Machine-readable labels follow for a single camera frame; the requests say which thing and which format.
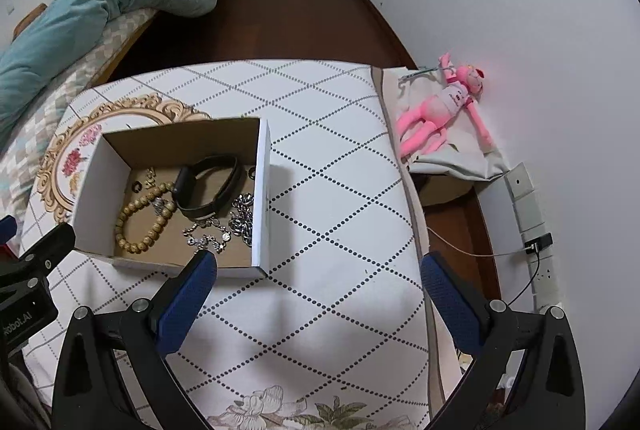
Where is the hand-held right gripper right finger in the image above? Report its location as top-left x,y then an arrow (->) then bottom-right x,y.
421,251 -> 587,430

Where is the tan bead bracelet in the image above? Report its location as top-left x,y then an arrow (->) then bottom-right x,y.
115,183 -> 177,256

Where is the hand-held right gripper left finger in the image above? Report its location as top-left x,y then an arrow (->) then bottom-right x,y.
50,250 -> 219,430

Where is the white diamond pattern tablecloth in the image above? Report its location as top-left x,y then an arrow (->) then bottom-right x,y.
22,59 -> 432,430

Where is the pink plush toy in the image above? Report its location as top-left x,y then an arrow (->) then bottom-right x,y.
397,51 -> 496,159

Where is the light blue quilt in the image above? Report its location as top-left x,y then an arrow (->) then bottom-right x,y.
0,0 -> 221,151

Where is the tan cable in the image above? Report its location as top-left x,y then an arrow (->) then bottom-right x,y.
426,227 -> 531,259

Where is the thin silver chain bracelet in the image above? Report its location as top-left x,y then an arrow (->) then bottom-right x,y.
182,217 -> 231,256

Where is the white cardboard box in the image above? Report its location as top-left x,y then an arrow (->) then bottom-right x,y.
74,117 -> 272,280

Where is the black charger plug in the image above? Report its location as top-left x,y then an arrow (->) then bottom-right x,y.
522,233 -> 554,256

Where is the metal clothes hanger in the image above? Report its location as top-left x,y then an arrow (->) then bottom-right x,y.
400,66 -> 442,84

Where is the black cable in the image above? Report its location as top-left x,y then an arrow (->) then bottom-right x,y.
500,254 -> 544,307

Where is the checked bed sheet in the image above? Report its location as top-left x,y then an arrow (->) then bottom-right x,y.
0,5 -> 157,173

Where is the chunky silver chain bracelet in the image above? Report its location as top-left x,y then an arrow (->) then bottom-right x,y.
229,193 -> 257,247

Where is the white power strip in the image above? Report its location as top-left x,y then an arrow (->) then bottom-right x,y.
504,163 -> 564,313

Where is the grey cloth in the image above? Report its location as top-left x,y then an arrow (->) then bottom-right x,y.
382,66 -> 512,182

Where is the black smart band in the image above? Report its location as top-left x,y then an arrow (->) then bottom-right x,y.
172,153 -> 246,218

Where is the brown wooden headboard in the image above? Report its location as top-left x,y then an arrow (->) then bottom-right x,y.
13,4 -> 48,37

